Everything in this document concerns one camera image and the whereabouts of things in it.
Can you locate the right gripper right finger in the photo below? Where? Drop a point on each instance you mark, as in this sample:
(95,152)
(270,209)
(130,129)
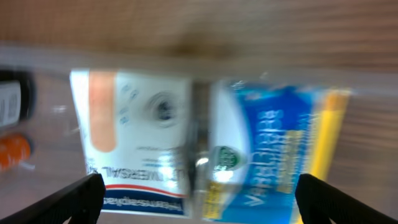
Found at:
(321,203)

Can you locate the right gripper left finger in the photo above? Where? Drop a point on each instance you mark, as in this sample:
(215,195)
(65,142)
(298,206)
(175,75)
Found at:
(80,202)

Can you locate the orange bottle white cap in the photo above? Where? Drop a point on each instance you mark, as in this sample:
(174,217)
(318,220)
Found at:
(15,148)

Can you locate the blue yellow VapoDrops box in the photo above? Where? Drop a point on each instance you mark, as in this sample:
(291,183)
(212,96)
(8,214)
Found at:
(262,138)

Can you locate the white blue Hansaplast box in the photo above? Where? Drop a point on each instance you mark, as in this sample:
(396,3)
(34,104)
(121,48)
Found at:
(134,130)

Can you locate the black bottle white cap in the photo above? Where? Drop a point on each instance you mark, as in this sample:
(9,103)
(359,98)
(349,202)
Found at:
(18,97)

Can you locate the clear plastic container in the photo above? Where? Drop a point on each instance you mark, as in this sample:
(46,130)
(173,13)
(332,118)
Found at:
(364,164)

